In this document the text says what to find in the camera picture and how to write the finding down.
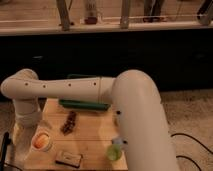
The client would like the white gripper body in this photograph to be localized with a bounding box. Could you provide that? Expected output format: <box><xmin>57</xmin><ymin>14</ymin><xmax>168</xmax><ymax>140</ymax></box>
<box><xmin>12</xmin><ymin>116</ymin><xmax>44</xmax><ymax>168</ymax></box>

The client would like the orange red apple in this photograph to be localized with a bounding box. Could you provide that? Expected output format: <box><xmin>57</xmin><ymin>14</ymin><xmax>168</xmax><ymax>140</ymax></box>
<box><xmin>34</xmin><ymin>134</ymin><xmax>49</xmax><ymax>149</ymax></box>

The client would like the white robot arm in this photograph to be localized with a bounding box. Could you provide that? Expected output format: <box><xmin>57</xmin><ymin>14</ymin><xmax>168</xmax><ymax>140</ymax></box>
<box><xmin>0</xmin><ymin>69</ymin><xmax>180</xmax><ymax>171</ymax></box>

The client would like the white paper cup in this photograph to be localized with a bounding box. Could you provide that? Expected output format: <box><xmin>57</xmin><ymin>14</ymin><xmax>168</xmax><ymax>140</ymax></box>
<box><xmin>31</xmin><ymin>132</ymin><xmax>52</xmax><ymax>151</ymax></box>

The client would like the green plastic cup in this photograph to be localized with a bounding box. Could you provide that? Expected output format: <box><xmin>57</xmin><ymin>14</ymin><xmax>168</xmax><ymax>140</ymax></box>
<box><xmin>106</xmin><ymin>144</ymin><xmax>122</xmax><ymax>161</ymax></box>

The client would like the black stand at left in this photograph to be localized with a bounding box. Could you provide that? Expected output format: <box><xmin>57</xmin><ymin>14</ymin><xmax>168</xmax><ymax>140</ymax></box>
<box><xmin>0</xmin><ymin>132</ymin><xmax>11</xmax><ymax>171</ymax></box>

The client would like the green plastic tray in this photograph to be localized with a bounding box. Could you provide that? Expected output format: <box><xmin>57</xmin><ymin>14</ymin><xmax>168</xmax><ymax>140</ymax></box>
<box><xmin>58</xmin><ymin>74</ymin><xmax>110</xmax><ymax>111</ymax></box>

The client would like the black rectangular sponge block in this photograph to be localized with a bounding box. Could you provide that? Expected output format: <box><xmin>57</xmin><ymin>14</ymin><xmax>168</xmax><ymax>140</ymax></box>
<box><xmin>55</xmin><ymin>151</ymin><xmax>82</xmax><ymax>168</ymax></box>

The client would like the blue cloth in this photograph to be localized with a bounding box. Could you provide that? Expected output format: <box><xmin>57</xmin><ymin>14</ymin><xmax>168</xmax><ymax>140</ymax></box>
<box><xmin>112</xmin><ymin>137</ymin><xmax>124</xmax><ymax>145</ymax></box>

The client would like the black floor cable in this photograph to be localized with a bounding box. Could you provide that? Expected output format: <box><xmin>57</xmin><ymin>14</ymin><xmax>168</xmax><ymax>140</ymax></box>
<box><xmin>170</xmin><ymin>132</ymin><xmax>213</xmax><ymax>171</ymax></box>

